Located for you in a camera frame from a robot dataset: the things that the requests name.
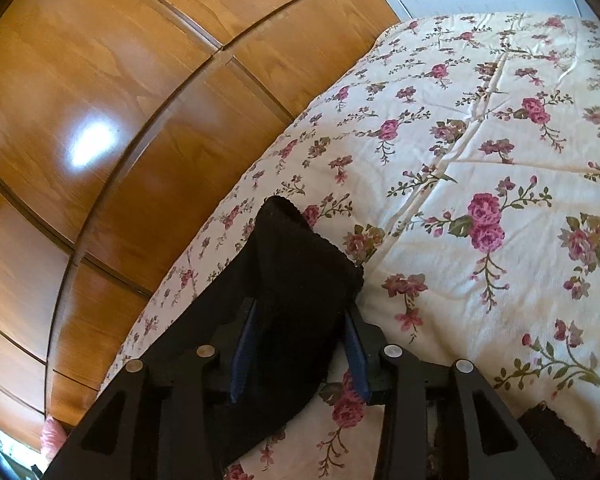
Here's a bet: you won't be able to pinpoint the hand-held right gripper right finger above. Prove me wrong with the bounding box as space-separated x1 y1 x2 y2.
344 304 557 480

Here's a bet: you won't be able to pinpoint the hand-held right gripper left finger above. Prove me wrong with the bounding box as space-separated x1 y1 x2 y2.
44 298 259 480

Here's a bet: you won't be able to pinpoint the black pants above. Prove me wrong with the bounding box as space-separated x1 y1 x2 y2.
145 195 599 480

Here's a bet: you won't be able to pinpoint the pink pillow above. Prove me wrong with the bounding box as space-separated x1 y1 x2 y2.
39 416 70 463

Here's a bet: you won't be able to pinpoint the floral bedspread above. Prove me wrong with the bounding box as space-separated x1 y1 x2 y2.
99 12 600 480

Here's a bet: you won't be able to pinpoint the window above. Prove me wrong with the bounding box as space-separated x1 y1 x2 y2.
0 410 47 480

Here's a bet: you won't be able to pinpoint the wooden wardrobe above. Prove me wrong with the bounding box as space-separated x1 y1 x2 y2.
0 0 403 453

